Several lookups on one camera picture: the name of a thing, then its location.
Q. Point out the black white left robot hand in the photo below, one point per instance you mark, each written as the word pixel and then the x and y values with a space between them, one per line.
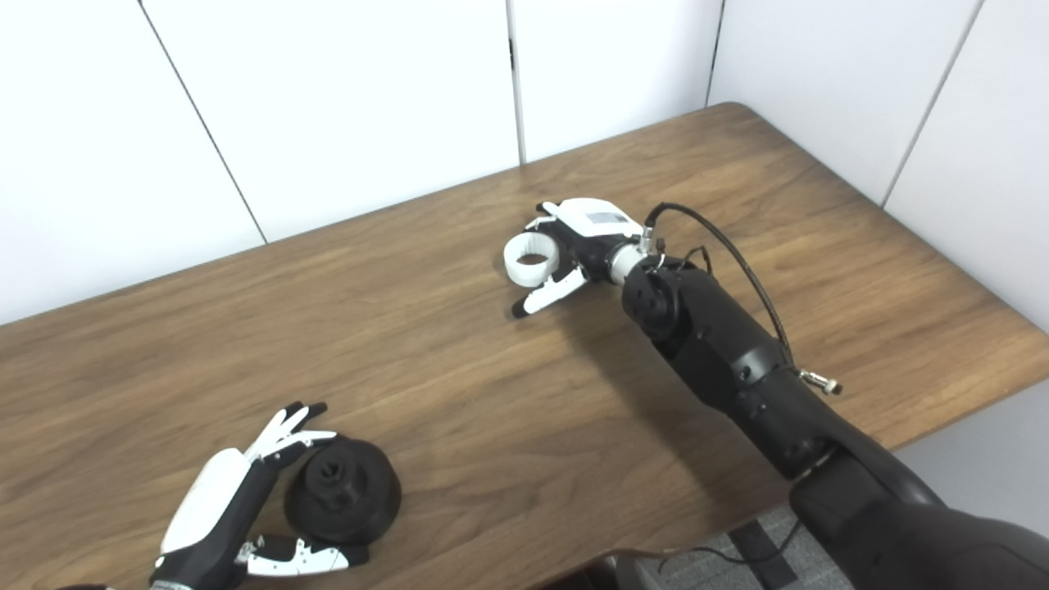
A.
pixel 213 508

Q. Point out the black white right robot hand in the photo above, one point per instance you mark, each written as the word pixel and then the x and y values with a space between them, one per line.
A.
pixel 594 225

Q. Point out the round black plastic part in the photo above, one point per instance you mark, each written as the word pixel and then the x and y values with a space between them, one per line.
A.
pixel 361 492

